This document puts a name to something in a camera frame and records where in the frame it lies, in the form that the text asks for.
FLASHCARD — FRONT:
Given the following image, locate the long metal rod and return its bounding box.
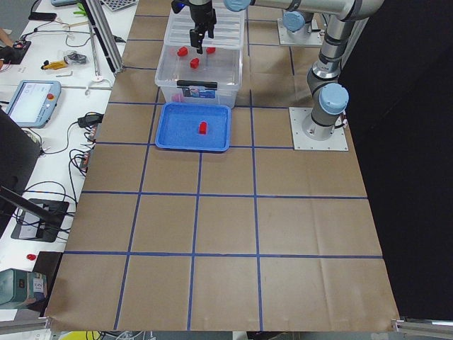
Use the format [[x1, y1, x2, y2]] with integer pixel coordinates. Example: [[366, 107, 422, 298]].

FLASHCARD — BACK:
[[81, 0, 117, 74]]

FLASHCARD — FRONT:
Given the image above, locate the black power adapter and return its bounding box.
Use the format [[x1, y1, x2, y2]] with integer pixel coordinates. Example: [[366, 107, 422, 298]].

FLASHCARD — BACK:
[[77, 113, 104, 128]]

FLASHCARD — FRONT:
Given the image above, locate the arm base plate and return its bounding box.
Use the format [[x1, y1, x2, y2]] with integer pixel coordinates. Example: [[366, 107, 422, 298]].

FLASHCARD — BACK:
[[289, 107, 349, 152], [277, 18, 323, 48]]

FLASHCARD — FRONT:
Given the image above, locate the aluminium frame post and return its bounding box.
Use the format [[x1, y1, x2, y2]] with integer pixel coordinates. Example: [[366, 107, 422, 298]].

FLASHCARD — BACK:
[[84, 0, 125, 74]]

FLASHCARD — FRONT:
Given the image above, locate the black monitor stand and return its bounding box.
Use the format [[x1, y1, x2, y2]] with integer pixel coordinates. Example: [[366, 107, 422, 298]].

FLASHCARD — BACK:
[[1, 186, 69, 243]]

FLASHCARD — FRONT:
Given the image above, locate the blue plastic tray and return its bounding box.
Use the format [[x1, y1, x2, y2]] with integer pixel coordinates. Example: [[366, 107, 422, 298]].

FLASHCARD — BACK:
[[155, 103, 231, 152]]

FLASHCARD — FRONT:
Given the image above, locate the clear plastic box lid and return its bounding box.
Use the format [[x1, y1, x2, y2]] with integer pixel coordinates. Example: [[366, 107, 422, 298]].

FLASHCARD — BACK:
[[164, 1, 245, 53]]

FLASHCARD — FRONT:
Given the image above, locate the blue teach pendant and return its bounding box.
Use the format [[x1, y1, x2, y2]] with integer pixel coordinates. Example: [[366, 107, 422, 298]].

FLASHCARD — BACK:
[[6, 80, 62, 128]]

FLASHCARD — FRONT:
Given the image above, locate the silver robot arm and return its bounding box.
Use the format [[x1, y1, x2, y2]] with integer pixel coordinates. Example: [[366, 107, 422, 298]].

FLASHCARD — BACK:
[[224, 0, 383, 141]]

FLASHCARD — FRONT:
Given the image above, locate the black box latch handle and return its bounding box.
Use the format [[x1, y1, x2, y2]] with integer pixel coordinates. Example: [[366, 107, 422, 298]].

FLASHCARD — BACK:
[[176, 79, 218, 90]]

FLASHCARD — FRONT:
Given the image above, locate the clear plastic storage box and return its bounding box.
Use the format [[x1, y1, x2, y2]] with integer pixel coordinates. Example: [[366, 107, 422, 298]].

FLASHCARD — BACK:
[[155, 45, 243, 108]]

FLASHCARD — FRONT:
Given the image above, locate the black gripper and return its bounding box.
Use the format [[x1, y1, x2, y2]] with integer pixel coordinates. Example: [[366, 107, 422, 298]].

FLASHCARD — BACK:
[[171, 0, 217, 54]]

